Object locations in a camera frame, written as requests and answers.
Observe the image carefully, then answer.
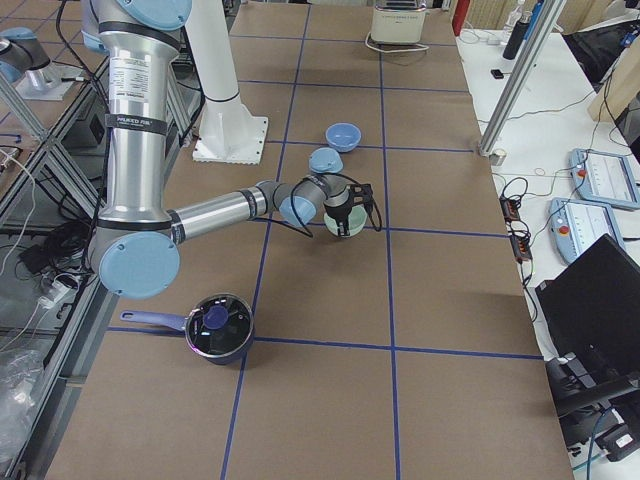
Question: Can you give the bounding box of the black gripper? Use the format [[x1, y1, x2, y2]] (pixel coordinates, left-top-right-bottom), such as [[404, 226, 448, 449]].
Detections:
[[324, 187, 352, 237]]

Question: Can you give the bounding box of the green bowl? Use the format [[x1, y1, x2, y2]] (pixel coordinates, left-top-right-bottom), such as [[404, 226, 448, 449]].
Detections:
[[323, 206, 368, 237]]

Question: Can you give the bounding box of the blue bowl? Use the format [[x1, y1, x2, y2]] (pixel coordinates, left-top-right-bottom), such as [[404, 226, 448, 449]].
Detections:
[[325, 122, 362, 153]]

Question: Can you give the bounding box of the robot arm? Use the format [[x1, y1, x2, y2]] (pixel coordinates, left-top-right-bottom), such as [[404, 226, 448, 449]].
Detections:
[[82, 1, 354, 299], [1, 27, 71, 101]]

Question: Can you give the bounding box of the dark blue saucepan with lid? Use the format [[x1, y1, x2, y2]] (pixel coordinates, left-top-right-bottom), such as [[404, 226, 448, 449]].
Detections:
[[119, 293, 255, 365]]

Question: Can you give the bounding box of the black orange power strip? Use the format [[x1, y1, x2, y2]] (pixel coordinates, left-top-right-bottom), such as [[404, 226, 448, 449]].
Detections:
[[499, 196, 533, 264]]

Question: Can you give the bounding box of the cream toaster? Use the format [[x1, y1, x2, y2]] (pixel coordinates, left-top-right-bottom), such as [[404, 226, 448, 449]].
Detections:
[[370, 0, 427, 45]]

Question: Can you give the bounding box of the lower teach pendant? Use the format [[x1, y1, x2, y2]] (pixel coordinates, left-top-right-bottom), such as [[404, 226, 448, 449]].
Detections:
[[549, 197, 625, 264]]

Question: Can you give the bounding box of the teach pendant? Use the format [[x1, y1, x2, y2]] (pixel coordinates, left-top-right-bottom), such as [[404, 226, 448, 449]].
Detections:
[[568, 148, 639, 210], [549, 197, 625, 264]]

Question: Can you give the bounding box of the black laptop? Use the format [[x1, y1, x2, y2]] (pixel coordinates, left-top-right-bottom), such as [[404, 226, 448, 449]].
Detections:
[[536, 234, 639, 374]]

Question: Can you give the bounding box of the black water bottle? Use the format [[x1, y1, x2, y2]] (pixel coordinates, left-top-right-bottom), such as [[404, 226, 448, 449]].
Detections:
[[502, 11, 532, 60]]

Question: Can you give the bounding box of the upper teach pendant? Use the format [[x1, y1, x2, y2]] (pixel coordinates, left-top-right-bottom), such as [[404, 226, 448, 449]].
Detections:
[[568, 148, 639, 210]]

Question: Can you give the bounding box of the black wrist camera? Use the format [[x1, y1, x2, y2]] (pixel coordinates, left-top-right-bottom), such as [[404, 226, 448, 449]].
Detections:
[[348, 183, 375, 205]]

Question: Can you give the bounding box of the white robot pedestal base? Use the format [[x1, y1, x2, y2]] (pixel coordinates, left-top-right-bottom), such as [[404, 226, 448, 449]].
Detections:
[[186, 0, 268, 165]]

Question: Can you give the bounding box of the white toaster power cord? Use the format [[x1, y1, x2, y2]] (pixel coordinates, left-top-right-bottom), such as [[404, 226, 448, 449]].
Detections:
[[364, 32, 430, 54]]

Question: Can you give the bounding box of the aluminium camera post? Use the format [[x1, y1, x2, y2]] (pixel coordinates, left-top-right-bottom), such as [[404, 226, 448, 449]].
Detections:
[[478, 0, 566, 166]]

